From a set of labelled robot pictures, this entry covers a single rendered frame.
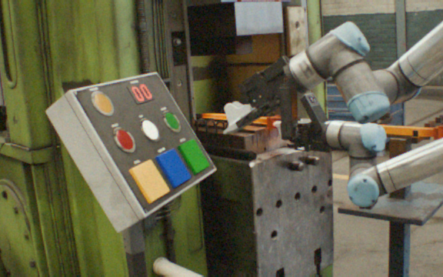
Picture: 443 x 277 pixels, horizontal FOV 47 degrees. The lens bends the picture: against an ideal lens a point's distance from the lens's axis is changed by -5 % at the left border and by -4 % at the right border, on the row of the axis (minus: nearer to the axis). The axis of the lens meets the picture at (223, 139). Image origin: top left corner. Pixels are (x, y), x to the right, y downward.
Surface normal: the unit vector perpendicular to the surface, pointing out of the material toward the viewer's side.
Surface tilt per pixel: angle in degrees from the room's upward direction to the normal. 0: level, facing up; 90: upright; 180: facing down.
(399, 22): 90
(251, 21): 90
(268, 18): 90
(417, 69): 107
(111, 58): 89
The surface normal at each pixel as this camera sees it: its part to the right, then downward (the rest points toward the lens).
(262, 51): -0.73, 0.19
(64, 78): 0.58, 0.11
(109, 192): -0.38, 0.22
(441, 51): -0.54, 0.50
